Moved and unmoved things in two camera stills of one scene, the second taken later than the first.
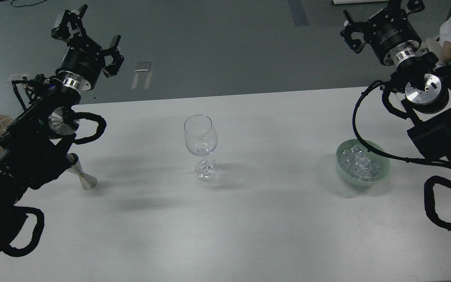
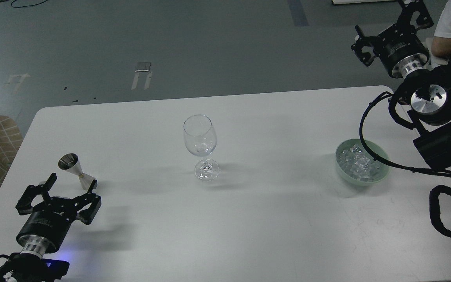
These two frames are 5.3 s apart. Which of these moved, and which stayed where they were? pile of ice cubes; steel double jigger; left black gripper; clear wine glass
Moved: left black gripper
Stayed: steel double jigger; clear wine glass; pile of ice cubes
